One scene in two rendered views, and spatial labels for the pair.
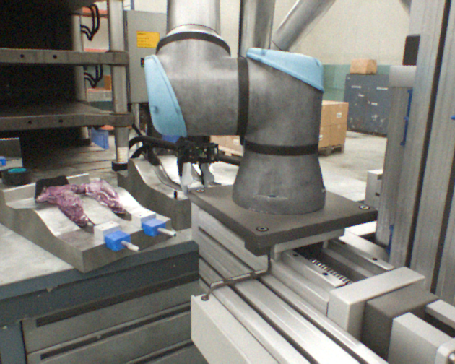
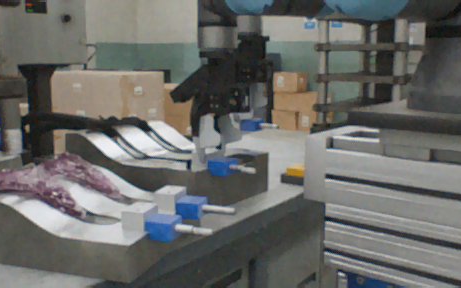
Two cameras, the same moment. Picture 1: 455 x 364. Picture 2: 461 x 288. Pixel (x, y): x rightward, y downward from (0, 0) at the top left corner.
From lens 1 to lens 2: 0.48 m
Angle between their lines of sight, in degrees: 22
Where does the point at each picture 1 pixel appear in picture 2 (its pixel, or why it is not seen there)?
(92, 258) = (137, 257)
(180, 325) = not seen: outside the picture
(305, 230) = not seen: outside the picture
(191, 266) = (216, 270)
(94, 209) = (83, 195)
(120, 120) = (12, 87)
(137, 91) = (21, 47)
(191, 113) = not seen: outside the picture
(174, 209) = (191, 186)
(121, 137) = (12, 114)
